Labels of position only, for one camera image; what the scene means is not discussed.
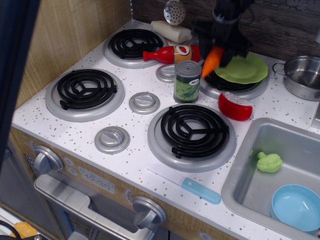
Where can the black burner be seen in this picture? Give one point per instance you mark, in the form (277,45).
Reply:
(84,95)
(191,138)
(213,86)
(125,48)

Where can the red toy ketchup bottle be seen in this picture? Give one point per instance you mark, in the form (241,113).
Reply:
(174,54)

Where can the orange toy carrot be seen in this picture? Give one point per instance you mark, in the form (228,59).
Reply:
(212,60)

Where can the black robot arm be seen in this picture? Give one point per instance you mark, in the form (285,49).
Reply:
(231,8)

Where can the silver stovetop knob front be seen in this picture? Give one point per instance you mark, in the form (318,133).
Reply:
(112,140)

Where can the blue handled toy knife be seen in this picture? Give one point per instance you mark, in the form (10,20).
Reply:
(185,183)

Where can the front right black burner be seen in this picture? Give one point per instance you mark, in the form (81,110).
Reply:
(191,138)

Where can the light blue toy bowl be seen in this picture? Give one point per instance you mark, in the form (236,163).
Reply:
(296,206)

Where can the front left black burner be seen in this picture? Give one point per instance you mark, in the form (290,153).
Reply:
(84,95)

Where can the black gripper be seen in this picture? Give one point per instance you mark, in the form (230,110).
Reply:
(222,32)

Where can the oven clock display panel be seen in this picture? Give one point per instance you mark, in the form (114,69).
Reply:
(97,180)

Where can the hanging metal skimmer ladle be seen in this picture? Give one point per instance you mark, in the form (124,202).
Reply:
(174,12)

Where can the silver oven dial left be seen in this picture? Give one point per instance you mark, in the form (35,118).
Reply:
(46,160)

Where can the silver oven dial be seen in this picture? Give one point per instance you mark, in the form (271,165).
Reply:
(147,212)
(46,160)

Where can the back left black burner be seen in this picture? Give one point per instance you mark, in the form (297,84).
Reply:
(125,48)

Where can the green toy plate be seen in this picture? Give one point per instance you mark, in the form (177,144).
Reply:
(240,70)

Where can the yellow object on floor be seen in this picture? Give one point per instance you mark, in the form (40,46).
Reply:
(25,230)

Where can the silver oven dial right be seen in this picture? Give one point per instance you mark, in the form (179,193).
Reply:
(147,212)

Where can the red toy cheese wedge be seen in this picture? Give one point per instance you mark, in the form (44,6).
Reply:
(234,107)

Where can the silver oven door handle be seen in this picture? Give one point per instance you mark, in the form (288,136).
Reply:
(77,204)

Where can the back right black burner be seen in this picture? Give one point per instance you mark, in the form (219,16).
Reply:
(213,86)

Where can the silver stovetop knob middle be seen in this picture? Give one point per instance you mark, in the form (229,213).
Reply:
(144,103)

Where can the green toy pea can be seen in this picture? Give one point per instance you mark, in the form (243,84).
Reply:
(186,81)

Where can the green toy broccoli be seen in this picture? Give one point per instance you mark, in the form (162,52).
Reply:
(270,163)

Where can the silver stovetop knob back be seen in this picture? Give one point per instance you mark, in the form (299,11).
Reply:
(166,73)

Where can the silver stovetop knob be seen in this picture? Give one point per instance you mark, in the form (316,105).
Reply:
(144,103)
(166,73)
(112,140)

